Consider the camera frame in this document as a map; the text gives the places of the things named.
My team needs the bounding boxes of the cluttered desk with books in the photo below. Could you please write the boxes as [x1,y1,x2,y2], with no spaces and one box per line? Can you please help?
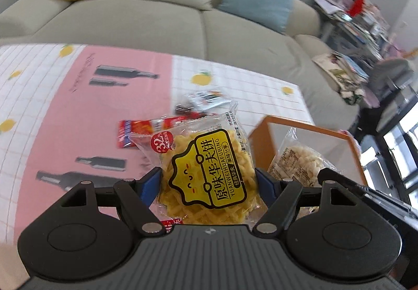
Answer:
[311,0,396,62]

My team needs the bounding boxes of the glass balcony door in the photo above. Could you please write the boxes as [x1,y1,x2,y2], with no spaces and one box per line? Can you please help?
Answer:
[359,104,418,202]

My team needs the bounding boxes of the white printed snack packet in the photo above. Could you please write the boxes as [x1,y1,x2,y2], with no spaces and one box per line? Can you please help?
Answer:
[184,90,231,113]

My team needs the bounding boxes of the small cola bottle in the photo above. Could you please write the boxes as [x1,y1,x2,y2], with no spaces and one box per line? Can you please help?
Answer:
[175,102,200,119]

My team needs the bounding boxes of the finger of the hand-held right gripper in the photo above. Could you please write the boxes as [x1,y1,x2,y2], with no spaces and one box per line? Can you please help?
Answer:
[317,167,411,213]

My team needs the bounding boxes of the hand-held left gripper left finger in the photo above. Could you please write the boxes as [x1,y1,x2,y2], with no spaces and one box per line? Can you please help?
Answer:
[60,169,164,236]

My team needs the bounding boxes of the orange cardboard box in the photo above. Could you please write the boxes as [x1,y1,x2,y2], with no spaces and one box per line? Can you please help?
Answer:
[247,115,371,212]

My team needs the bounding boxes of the beige fabric sofa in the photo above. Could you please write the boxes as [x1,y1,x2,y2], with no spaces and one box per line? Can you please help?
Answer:
[0,0,361,125]

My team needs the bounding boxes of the grey desk chair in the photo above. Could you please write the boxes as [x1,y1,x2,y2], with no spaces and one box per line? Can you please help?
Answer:
[359,58,418,142]

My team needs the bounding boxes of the red snack packet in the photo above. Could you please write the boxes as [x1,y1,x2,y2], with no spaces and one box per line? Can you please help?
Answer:
[161,217,183,234]
[117,114,204,149]

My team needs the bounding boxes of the clear puffed snack packet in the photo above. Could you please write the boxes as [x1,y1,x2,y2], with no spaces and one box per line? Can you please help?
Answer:
[267,127,337,213]

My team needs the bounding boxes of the stack of magazines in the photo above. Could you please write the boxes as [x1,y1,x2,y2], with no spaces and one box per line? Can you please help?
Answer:
[312,51,371,105]

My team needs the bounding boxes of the yellow waffle snack packet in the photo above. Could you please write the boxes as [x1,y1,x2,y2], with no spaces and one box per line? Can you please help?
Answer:
[129,101,272,226]

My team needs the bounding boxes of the red paper decoration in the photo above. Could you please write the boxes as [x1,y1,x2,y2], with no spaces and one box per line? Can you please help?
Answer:
[347,0,366,16]

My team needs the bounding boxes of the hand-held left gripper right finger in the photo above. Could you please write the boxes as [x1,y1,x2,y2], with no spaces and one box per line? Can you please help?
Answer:
[253,167,357,236]

